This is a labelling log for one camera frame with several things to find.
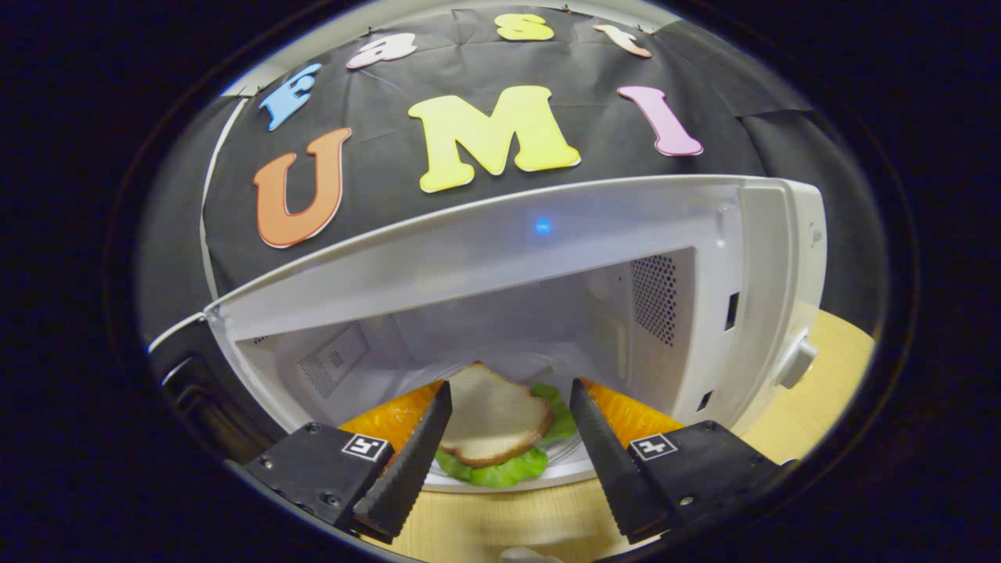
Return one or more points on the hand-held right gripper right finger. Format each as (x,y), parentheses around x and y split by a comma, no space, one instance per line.
(614,469)

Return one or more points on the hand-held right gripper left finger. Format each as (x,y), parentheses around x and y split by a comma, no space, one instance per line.
(407,469)

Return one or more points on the sandwich with lettuce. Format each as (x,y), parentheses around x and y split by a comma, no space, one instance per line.
(493,414)

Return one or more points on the white microwave oven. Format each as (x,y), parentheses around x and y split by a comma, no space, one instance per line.
(485,250)

